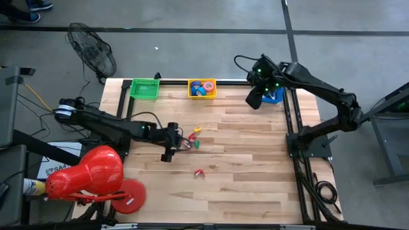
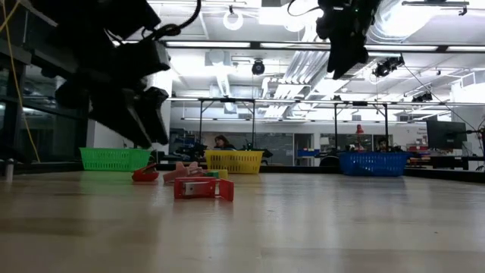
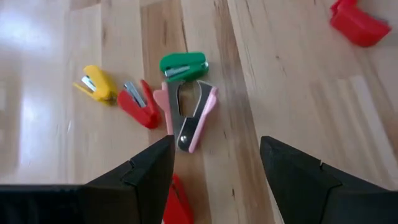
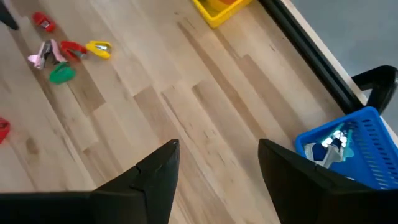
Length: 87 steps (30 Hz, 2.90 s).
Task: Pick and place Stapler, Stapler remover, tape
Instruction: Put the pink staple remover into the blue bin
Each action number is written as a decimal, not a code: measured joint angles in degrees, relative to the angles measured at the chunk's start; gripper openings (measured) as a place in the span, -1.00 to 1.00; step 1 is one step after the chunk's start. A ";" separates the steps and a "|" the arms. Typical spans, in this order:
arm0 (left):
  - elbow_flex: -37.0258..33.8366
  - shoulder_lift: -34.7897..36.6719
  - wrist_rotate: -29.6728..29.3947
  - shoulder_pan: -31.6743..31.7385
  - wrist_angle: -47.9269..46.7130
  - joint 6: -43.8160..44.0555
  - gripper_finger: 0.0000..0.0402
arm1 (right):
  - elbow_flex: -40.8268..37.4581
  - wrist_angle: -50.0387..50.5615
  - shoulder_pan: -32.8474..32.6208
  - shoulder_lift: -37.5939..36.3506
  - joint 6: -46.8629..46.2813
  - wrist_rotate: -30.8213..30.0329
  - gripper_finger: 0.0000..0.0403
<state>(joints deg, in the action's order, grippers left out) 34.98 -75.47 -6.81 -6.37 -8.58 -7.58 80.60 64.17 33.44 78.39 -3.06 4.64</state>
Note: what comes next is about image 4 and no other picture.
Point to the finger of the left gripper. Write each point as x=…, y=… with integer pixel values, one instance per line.
x=7, y=15

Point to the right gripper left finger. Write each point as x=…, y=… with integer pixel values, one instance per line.
x=124, y=202

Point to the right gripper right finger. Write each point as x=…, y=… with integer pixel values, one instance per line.
x=311, y=196

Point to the red mini stapler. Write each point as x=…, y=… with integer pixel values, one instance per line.
x=3, y=129
x=43, y=21

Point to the pink stapler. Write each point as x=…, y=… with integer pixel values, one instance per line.
x=38, y=59

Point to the red staple remover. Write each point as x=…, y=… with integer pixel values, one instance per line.
x=71, y=48

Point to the yellow staple remover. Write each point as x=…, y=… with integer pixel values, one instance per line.
x=104, y=54

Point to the green staple remover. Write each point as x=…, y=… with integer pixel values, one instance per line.
x=62, y=74

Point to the blue plastic basket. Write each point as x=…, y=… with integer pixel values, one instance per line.
x=373, y=149

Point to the yellow plastic basket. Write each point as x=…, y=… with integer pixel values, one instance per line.
x=217, y=20

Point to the black frame clamp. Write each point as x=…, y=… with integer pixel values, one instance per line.
x=381, y=81

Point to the black aluminium table frame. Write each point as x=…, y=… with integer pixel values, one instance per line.
x=311, y=53

